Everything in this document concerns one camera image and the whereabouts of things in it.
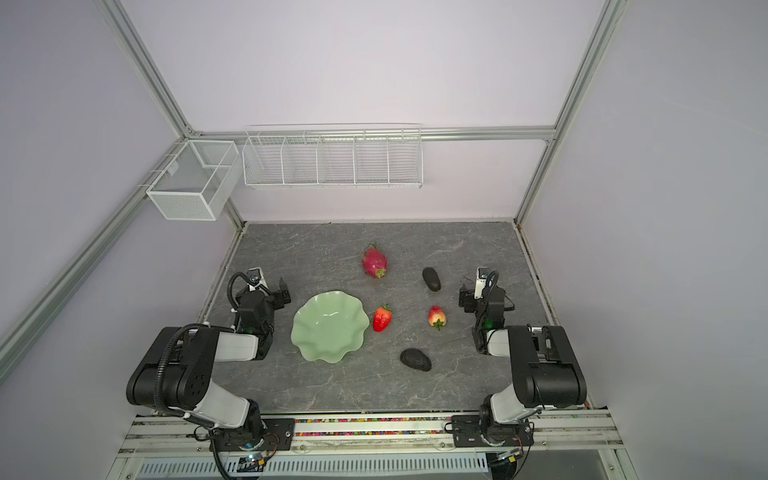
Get dark avocado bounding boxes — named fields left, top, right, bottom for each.
left=422, top=267, right=442, bottom=292
left=400, top=348, right=432, bottom=372

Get green wavy fruit bowl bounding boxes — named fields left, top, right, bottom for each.
left=291, top=291, right=370, bottom=364

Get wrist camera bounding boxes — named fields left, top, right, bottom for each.
left=474, top=267, right=491, bottom=299
left=245, top=267, right=263, bottom=288

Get pink dragon fruit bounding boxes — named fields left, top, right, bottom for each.
left=362, top=244, right=388, bottom=279

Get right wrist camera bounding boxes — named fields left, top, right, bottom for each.
left=474, top=267, right=491, bottom=299

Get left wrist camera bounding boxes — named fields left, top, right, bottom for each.
left=245, top=267, right=263, bottom=288

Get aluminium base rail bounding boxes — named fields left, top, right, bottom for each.
left=117, top=409, right=625, bottom=458

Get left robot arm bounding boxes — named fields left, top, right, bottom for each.
left=126, top=267, right=294, bottom=453

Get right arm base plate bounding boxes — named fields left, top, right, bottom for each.
left=444, top=414, right=534, bottom=448

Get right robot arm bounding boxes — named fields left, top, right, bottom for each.
left=457, top=286, right=587, bottom=446

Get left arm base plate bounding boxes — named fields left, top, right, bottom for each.
left=212, top=417, right=296, bottom=452

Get white mesh box basket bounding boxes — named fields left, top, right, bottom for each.
left=147, top=140, right=243, bottom=221

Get red yellow strawberry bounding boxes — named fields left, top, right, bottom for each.
left=428, top=306, right=447, bottom=330

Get white wire basket long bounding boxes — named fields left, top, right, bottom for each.
left=241, top=123, right=424, bottom=188

